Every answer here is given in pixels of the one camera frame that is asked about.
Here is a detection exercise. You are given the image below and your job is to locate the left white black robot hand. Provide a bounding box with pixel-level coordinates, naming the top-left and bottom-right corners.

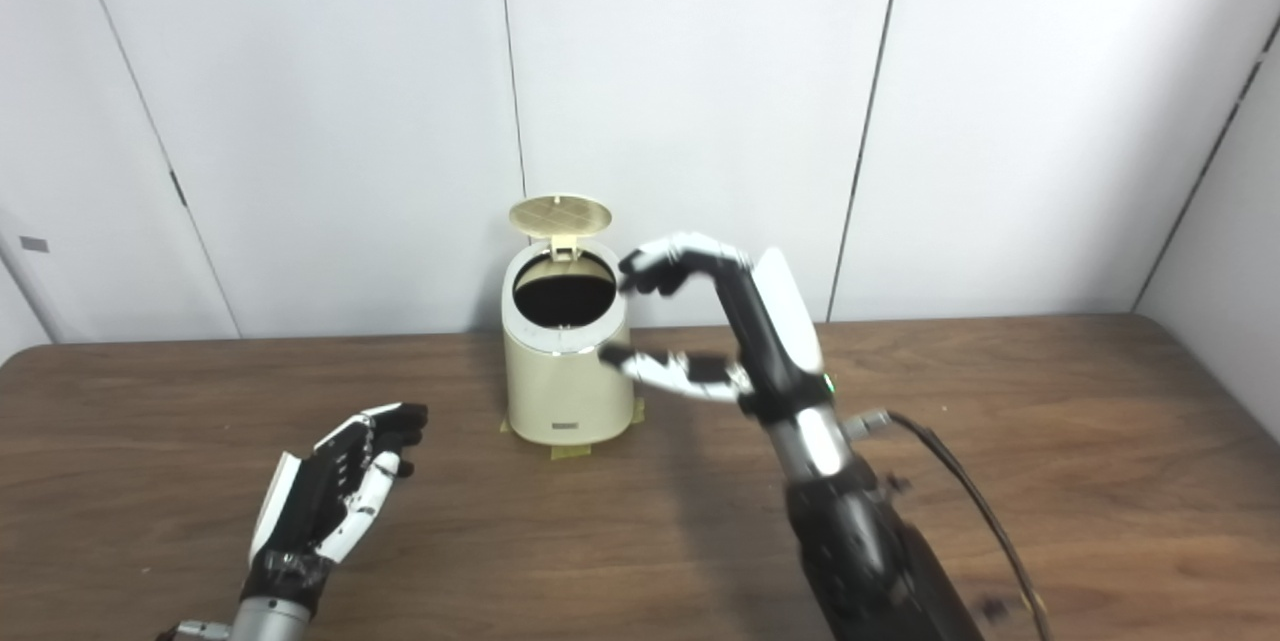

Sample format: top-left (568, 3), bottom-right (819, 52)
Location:
top-left (240, 402), bottom-right (429, 612)

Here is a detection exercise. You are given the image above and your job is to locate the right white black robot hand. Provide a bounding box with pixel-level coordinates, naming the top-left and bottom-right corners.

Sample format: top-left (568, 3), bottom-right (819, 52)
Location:
top-left (598, 231), bottom-right (836, 422)

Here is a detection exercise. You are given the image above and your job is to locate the cream-colored bin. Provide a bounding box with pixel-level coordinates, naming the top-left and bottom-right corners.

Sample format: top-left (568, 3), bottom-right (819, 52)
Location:
top-left (500, 241), bottom-right (636, 446)

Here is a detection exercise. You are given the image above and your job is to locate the cream round bin lid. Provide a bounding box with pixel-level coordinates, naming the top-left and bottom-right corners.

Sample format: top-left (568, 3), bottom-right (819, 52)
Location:
top-left (508, 193), bottom-right (613, 262)

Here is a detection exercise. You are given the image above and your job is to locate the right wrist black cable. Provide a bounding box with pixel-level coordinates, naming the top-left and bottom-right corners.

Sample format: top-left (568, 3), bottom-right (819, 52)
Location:
top-left (845, 409), bottom-right (1053, 641)

